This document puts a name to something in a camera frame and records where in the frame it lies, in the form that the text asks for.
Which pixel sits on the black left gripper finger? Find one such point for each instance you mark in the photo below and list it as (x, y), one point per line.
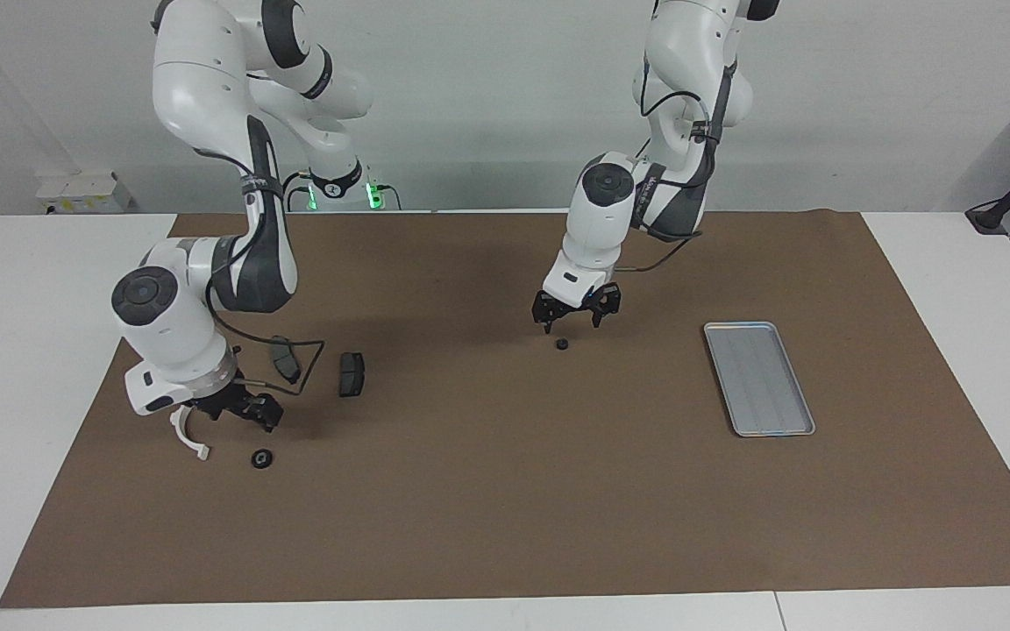
(606, 308)
(544, 315)

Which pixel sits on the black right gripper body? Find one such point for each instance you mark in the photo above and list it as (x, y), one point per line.
(233, 403)

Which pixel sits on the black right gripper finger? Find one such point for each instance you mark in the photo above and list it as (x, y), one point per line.
(268, 416)
(207, 412)

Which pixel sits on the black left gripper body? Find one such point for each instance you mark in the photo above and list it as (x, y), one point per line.
(575, 304)

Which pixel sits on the large black bearing gear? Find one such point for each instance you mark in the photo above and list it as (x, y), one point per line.
(261, 458)

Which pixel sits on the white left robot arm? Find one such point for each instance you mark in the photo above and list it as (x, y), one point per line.
(601, 228)

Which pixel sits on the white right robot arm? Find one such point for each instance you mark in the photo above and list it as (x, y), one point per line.
(198, 88)

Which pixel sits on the silver metal tray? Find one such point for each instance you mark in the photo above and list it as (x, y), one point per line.
(759, 381)

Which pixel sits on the long grey brake pad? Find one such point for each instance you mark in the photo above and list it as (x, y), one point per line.
(284, 355)

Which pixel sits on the short dark brake pad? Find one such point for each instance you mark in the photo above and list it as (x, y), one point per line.
(352, 375)

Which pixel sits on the brown table mat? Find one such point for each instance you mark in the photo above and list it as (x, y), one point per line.
(505, 491)

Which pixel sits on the white box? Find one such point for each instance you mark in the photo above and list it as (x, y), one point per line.
(84, 193)

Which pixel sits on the white semicircular plastic bracket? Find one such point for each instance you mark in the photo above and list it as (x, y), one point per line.
(198, 447)

